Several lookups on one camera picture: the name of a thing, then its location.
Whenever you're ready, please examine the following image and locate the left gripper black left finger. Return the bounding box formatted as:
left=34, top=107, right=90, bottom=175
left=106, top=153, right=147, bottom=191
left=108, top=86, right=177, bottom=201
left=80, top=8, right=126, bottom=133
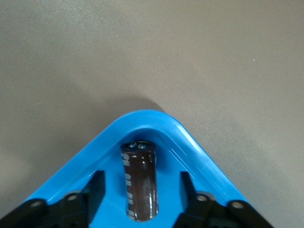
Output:
left=0, top=170, right=106, bottom=228

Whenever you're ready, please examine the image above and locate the blue plastic tray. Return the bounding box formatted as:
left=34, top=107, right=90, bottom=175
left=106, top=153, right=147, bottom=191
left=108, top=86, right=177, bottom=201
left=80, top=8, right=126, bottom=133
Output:
left=20, top=108, right=247, bottom=228

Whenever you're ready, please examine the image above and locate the dark brown electrolytic capacitor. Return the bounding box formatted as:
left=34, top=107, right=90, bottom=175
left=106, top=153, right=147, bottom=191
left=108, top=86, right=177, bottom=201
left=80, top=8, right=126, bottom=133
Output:
left=120, top=140, right=159, bottom=222

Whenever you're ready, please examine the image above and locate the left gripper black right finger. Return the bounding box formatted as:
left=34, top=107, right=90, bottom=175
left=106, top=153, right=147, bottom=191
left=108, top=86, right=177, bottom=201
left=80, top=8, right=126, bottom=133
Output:
left=174, top=171, right=274, bottom=228

